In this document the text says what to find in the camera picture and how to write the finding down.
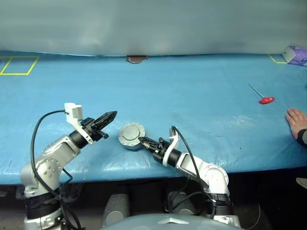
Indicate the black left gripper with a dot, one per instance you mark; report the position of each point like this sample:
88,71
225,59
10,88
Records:
92,130

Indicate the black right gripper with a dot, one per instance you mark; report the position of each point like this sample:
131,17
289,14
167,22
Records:
161,151

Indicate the round silver motor lid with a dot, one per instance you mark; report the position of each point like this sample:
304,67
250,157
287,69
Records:
130,134

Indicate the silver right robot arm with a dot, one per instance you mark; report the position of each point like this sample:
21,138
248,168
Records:
208,175

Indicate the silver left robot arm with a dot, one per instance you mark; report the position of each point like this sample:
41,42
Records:
52,155

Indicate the person's bare hand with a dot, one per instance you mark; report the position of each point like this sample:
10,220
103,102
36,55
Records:
296,121

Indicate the blue table cover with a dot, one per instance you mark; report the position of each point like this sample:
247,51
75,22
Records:
192,95

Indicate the grey rounded robot leg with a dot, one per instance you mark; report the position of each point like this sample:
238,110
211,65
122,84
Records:
178,203
116,208

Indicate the brown torn patch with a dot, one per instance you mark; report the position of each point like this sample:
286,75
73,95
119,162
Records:
136,59

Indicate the grey robot torso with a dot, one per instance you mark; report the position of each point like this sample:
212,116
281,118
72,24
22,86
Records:
168,221

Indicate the grey shoe tip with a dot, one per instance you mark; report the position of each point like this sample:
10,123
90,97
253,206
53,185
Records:
302,183

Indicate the purple tissue pack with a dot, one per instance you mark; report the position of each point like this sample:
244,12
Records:
296,56

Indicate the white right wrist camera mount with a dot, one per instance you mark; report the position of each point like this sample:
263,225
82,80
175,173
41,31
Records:
174,141

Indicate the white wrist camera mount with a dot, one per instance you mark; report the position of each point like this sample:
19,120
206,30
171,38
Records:
75,115
174,141

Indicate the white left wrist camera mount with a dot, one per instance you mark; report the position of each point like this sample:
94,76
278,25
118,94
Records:
75,115

